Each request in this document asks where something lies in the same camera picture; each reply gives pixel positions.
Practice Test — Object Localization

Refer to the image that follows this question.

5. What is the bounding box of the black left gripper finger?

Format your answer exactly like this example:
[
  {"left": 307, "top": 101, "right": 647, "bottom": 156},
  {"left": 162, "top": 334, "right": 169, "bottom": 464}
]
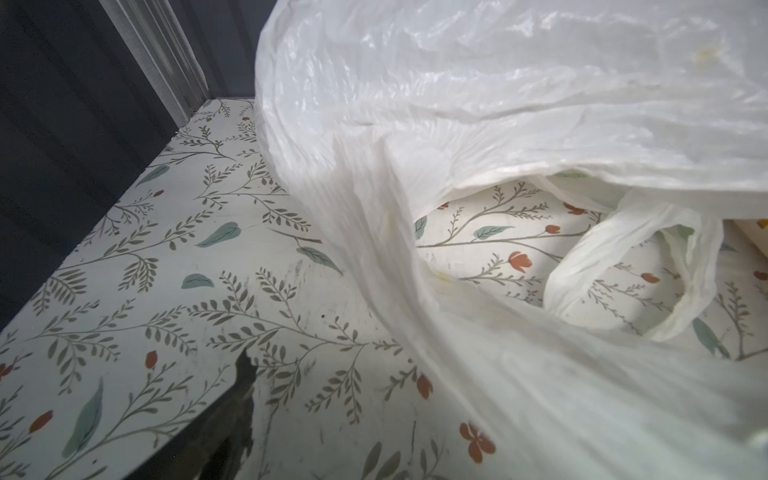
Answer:
[{"left": 127, "top": 351, "right": 257, "bottom": 479}]

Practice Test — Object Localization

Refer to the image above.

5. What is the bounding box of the white plastic grocery bag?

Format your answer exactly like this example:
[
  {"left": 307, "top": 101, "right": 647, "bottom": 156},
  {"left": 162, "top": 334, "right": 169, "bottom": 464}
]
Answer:
[{"left": 254, "top": 1, "right": 767, "bottom": 479}]

